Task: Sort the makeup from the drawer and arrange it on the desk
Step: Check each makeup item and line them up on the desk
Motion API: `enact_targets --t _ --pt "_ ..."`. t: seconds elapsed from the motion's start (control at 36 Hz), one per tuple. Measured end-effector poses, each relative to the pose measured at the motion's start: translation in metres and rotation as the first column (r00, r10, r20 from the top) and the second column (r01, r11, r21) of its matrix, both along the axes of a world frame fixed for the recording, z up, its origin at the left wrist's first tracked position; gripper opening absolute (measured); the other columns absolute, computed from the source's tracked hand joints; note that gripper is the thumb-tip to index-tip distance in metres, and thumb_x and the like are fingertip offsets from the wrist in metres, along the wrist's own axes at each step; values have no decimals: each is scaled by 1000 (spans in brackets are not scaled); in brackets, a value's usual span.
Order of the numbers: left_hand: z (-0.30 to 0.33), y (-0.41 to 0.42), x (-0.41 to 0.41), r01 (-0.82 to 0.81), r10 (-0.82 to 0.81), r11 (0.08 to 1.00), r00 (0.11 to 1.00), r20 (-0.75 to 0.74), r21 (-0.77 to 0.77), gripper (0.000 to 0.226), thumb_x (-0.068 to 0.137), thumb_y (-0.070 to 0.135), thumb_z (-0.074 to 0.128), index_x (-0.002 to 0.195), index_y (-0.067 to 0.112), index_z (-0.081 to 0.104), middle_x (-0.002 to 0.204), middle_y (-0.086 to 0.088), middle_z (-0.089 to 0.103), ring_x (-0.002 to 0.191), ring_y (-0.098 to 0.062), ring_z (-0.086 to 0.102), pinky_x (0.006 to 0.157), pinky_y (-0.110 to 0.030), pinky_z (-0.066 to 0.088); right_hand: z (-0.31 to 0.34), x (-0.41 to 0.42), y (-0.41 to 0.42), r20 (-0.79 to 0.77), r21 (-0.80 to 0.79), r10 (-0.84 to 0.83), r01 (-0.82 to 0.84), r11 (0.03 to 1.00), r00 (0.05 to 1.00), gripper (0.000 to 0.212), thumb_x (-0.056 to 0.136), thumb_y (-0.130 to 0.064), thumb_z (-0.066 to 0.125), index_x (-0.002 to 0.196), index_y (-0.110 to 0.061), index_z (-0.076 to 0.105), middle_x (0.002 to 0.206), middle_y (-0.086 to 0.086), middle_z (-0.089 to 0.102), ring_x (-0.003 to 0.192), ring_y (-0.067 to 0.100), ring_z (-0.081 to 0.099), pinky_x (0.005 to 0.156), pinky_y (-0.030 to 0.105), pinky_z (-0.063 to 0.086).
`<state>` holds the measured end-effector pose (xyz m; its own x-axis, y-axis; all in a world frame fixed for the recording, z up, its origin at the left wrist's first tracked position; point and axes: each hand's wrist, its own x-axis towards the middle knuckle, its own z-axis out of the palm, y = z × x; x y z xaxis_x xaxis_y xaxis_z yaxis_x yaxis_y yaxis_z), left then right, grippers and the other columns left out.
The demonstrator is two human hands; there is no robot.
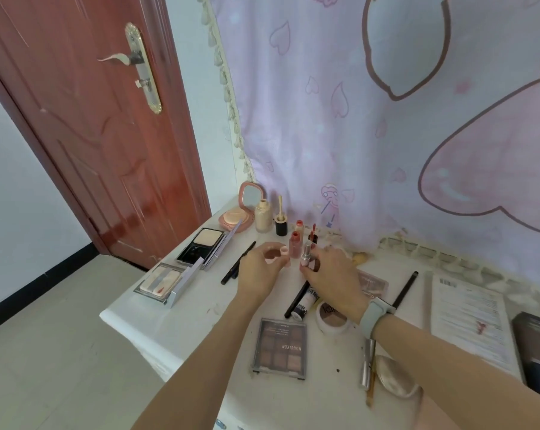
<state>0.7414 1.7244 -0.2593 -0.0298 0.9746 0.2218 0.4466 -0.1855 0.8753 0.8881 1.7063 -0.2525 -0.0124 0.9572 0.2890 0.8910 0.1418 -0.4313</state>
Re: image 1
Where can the person's right hand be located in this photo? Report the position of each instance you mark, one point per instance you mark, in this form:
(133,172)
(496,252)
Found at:
(337,282)

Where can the person's left hand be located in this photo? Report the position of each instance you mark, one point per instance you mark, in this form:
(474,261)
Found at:
(256,277)

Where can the black eyeliner pencils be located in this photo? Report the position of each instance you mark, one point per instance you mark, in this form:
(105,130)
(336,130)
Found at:
(238,263)

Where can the pink lip gloss cap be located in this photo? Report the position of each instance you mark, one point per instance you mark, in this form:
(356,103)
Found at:
(285,254)

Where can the small red blush palette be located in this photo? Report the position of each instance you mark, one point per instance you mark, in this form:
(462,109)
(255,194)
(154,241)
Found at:
(375,284)

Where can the small black white bottle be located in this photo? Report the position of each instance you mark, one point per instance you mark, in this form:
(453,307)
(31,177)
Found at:
(303,306)

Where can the round white powder compact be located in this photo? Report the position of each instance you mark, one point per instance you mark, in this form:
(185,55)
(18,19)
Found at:
(332,324)

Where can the silver pink lipstick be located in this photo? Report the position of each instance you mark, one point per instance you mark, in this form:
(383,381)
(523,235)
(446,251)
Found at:
(305,252)

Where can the black eyeliner pencil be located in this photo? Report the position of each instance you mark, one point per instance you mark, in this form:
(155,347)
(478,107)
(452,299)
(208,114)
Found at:
(296,300)

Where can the dark lip glaze wand cap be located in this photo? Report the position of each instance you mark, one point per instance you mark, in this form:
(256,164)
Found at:
(313,237)

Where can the pink lip gloss tube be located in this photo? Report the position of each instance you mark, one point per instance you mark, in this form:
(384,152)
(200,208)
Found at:
(295,244)

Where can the black foundation bottle cap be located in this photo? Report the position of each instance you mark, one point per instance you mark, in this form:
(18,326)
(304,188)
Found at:
(281,228)

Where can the beige foundation bottle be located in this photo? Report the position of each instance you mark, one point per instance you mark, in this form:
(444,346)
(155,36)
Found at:
(263,217)

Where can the dark grey palette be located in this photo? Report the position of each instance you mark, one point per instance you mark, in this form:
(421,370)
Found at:
(205,241)

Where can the pink cushion compact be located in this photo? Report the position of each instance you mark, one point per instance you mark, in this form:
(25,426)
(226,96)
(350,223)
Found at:
(238,214)

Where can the small peach lip glaze tube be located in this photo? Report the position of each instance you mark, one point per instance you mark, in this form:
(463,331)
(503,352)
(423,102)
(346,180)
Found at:
(299,228)

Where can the black pen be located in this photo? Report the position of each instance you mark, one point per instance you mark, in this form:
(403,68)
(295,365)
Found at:
(406,288)

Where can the orange brown eyeshadow palette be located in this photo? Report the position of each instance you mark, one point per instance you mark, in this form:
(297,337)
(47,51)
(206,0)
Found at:
(279,349)

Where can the silver mascara tube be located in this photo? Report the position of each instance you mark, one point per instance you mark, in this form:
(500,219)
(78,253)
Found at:
(367,362)

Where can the silver square palette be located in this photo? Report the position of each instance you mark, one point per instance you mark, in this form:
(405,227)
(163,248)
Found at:
(162,282)

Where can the white oval compact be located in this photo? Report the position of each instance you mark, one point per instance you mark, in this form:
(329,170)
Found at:
(395,376)

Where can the paper instruction sheet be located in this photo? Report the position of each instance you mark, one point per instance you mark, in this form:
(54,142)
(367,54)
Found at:
(471,322)

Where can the dark foundation box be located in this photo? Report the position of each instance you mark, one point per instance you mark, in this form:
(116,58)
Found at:
(539,353)

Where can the person's right forearm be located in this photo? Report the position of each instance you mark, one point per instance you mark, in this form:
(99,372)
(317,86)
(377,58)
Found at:
(467,376)

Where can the person's left forearm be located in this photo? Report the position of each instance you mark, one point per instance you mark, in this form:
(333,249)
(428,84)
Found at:
(198,371)

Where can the white smartwatch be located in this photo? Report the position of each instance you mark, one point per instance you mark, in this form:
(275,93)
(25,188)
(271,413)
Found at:
(373,317)

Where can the blue cabinet sticker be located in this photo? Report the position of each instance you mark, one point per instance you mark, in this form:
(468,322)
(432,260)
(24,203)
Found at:
(220,424)

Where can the lilac cartoon cloth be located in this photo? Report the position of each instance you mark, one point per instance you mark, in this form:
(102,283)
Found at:
(364,107)

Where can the brown wooden door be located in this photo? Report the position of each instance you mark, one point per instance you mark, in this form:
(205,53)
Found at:
(95,152)

